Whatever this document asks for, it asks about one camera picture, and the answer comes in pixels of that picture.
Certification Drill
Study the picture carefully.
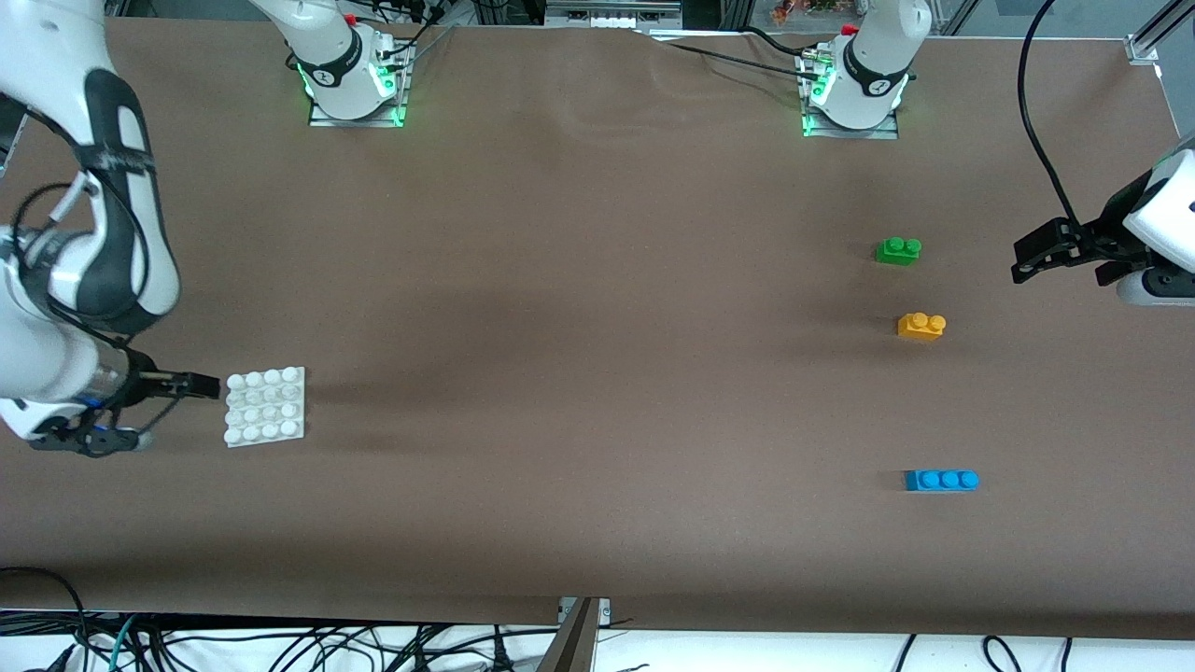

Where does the white studded base plate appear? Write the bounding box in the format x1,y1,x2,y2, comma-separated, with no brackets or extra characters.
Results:
224,366,307,449

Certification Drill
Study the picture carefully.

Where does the yellow two-stud block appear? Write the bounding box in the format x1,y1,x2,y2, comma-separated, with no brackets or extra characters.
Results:
896,312,948,343

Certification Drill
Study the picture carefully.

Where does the blue three-stud block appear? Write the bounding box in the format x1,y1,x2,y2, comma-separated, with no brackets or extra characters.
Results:
904,469,980,494

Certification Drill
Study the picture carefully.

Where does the orange background object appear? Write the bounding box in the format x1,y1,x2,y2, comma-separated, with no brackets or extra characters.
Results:
770,0,841,25

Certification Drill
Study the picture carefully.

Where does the brown table cover sheet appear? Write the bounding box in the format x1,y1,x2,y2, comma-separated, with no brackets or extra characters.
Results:
0,14,1195,642

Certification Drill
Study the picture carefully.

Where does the aluminium table edge profile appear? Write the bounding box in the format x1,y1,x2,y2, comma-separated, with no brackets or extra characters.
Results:
537,597,612,672

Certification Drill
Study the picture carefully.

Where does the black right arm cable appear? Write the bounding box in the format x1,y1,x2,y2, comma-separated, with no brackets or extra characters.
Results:
9,140,183,449

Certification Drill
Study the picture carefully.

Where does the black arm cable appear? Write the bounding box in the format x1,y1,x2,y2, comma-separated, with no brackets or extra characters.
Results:
9,140,183,449
1018,0,1079,225

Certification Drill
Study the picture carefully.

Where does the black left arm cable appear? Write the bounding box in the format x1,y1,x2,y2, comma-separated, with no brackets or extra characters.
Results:
1018,0,1079,225

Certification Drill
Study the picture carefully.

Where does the aluminium corner frame profile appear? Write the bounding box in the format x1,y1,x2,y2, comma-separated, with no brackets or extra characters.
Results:
1125,0,1195,66

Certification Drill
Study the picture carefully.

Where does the black looped floor cable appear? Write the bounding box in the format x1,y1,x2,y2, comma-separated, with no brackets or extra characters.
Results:
0,567,90,654

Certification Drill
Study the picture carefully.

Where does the teal cable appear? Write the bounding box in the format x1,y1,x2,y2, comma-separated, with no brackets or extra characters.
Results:
107,614,141,672

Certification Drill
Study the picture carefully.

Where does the thick black base cable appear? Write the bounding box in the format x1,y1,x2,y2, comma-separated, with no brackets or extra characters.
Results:
742,26,824,59

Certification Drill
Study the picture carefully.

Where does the thin black base cable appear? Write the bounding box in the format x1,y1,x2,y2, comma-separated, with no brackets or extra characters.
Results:
654,39,813,77

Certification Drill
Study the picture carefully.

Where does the grey metal rail fixture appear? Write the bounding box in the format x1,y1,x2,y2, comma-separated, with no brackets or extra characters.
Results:
544,0,684,31

